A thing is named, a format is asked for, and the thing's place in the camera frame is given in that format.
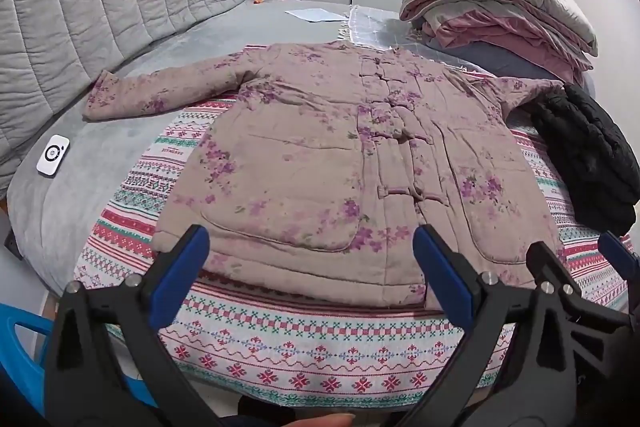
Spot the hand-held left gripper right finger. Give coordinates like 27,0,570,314
400,223,596,427

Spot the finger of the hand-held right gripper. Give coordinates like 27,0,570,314
526,241,640,335
597,231,640,278

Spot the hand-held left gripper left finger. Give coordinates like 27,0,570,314
44,223,221,427

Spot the floral padded jacket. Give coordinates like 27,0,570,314
82,41,578,308

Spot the person's left hand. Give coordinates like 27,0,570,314
294,413,357,427

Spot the black jacket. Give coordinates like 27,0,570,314
522,83,640,237

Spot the patterned knit blanket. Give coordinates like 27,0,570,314
74,72,632,408

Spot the white remote control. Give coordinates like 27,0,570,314
36,134,71,178

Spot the blue plastic stool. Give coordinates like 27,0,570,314
0,303,161,418

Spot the folded grey-blue blanket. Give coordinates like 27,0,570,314
425,38,576,82

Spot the folded pink quilt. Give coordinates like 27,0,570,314
420,9,596,82

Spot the pale plaid fringed cloth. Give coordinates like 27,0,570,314
336,4,481,72

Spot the white paper sheet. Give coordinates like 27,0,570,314
285,8,340,24

